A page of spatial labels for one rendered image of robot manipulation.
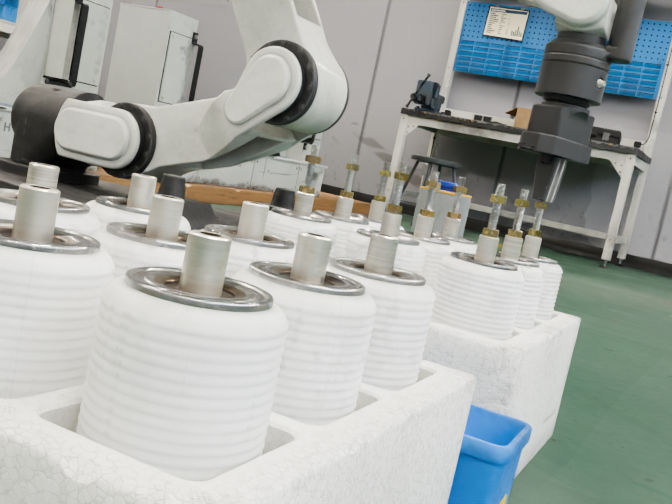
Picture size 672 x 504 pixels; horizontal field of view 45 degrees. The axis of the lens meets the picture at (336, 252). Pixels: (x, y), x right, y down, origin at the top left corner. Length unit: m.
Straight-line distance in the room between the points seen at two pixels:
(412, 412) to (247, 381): 0.18
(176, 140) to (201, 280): 1.12
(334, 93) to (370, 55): 5.40
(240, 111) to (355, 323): 0.93
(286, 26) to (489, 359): 0.77
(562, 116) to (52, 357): 0.80
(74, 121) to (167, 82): 2.08
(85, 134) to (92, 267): 1.15
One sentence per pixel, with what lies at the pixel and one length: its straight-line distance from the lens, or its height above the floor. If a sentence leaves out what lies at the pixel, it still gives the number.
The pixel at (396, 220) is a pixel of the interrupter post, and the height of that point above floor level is 0.27.
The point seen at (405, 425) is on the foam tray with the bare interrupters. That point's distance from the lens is 0.54.
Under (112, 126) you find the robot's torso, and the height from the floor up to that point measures 0.30.
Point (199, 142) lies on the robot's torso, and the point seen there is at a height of 0.31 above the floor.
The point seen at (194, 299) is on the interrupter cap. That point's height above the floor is 0.25.
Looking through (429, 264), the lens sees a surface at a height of 0.22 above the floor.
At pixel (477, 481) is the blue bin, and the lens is 0.74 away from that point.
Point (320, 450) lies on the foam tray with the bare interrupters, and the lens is 0.44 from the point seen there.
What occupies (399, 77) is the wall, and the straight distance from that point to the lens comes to 6.67.
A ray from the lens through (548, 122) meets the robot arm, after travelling 1.11.
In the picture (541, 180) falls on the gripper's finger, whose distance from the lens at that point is 1.14.
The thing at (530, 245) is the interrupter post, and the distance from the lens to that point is 1.14.
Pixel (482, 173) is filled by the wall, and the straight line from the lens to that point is 6.31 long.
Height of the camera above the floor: 0.33
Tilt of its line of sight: 7 degrees down
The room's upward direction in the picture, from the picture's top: 12 degrees clockwise
